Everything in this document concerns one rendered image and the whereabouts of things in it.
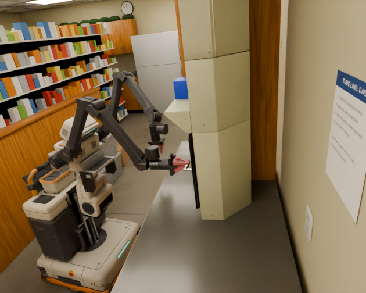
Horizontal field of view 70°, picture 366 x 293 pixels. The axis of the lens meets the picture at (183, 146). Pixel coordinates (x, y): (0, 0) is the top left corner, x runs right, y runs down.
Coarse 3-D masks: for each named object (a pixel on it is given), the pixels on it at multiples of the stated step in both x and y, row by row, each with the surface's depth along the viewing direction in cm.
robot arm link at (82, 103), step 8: (88, 96) 140; (80, 104) 134; (88, 104) 132; (96, 104) 132; (104, 104) 137; (80, 112) 138; (88, 112) 141; (80, 120) 140; (72, 128) 145; (80, 128) 144; (72, 136) 147; (80, 136) 149; (72, 144) 149; (80, 144) 157; (64, 152) 151; (72, 152) 152; (80, 152) 159; (64, 160) 154
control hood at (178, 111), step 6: (174, 102) 125; (180, 102) 124; (186, 102) 123; (168, 108) 117; (174, 108) 116; (180, 108) 115; (186, 108) 114; (168, 114) 112; (174, 114) 111; (180, 114) 111; (186, 114) 110; (174, 120) 113; (180, 120) 112; (186, 120) 112; (180, 126) 113; (186, 126) 113; (186, 132) 114
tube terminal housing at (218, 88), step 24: (192, 72) 103; (216, 72) 102; (240, 72) 109; (192, 96) 107; (216, 96) 105; (240, 96) 113; (192, 120) 111; (216, 120) 109; (240, 120) 117; (216, 144) 114; (240, 144) 122; (216, 168) 119; (240, 168) 126; (216, 192) 124; (240, 192) 132; (216, 216) 130
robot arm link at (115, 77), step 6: (126, 72) 176; (114, 78) 181; (114, 84) 183; (120, 84) 183; (114, 90) 183; (120, 90) 185; (114, 96) 184; (114, 102) 185; (114, 108) 186; (114, 114) 187; (102, 126) 190
